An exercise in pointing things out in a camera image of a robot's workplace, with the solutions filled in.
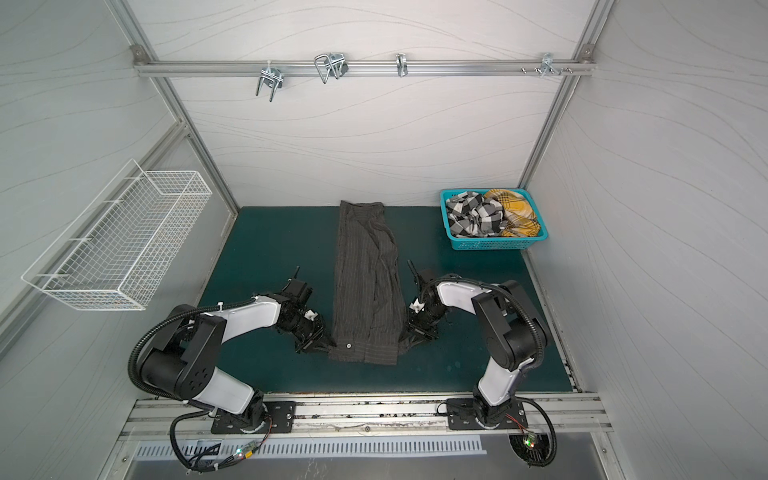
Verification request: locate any dark grey striped shirt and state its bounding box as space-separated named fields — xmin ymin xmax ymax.
xmin=329 ymin=201 xmax=414 ymax=366

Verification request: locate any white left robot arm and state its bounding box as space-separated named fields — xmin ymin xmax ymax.
xmin=127 ymin=294 xmax=336 ymax=433

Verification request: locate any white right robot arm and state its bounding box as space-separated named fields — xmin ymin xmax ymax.
xmin=400 ymin=270 xmax=551 ymax=428

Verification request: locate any black white checked shirt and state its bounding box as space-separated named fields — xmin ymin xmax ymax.
xmin=444 ymin=191 xmax=507 ymax=238

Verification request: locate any teal plastic basket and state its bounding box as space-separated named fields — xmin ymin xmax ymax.
xmin=440 ymin=189 xmax=549 ymax=251

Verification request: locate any yellow plaid shirt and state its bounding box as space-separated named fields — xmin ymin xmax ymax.
xmin=484 ymin=189 xmax=541 ymax=238

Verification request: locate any black round fan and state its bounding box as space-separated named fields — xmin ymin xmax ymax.
xmin=508 ymin=433 xmax=558 ymax=467

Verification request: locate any metal hook clamp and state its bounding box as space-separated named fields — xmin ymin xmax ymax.
xmin=255 ymin=61 xmax=284 ymax=102

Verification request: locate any metal u-bolt clamp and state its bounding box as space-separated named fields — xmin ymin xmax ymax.
xmin=313 ymin=52 xmax=349 ymax=84

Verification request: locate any aluminium top crossbar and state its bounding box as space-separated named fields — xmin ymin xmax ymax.
xmin=134 ymin=57 xmax=597 ymax=78

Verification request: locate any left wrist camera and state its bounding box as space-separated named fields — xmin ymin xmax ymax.
xmin=281 ymin=278 xmax=313 ymax=308

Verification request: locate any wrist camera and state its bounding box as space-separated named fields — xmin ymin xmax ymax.
xmin=414 ymin=268 xmax=437 ymax=303
xmin=281 ymin=278 xmax=313 ymax=308

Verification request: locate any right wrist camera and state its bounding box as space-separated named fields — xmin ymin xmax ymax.
xmin=414 ymin=268 xmax=437 ymax=303

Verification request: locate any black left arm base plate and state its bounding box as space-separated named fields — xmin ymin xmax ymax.
xmin=211 ymin=400 xmax=296 ymax=435

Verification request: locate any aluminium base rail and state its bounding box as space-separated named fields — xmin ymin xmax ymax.
xmin=119 ymin=392 xmax=614 ymax=439

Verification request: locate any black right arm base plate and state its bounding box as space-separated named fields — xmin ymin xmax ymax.
xmin=444 ymin=398 xmax=528 ymax=431

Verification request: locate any white slotted cable duct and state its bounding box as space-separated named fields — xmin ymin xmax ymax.
xmin=133 ymin=435 xmax=487 ymax=461

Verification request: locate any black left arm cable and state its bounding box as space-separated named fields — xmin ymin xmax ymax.
xmin=127 ymin=266 xmax=301 ymax=400

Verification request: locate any white wire basket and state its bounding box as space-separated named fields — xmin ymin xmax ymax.
xmin=21 ymin=160 xmax=212 ymax=311

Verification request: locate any small metal ring clamp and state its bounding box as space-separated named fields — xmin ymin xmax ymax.
xmin=395 ymin=53 xmax=408 ymax=78

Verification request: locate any metal bracket with bolts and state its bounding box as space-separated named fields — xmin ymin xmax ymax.
xmin=520 ymin=53 xmax=574 ymax=77

